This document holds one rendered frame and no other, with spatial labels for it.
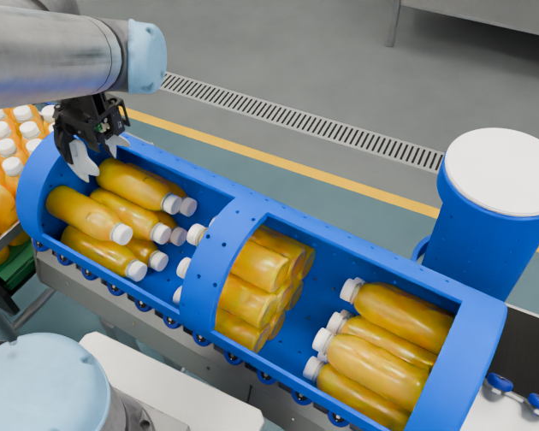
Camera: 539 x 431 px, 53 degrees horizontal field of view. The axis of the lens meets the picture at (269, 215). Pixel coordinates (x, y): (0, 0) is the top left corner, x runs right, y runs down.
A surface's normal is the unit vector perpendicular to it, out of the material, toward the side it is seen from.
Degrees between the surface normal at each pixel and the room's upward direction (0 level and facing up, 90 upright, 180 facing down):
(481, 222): 90
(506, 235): 90
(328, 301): 37
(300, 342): 7
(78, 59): 85
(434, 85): 0
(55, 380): 7
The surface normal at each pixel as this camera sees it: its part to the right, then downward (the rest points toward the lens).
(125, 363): -0.02, -0.63
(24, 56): 0.99, 0.04
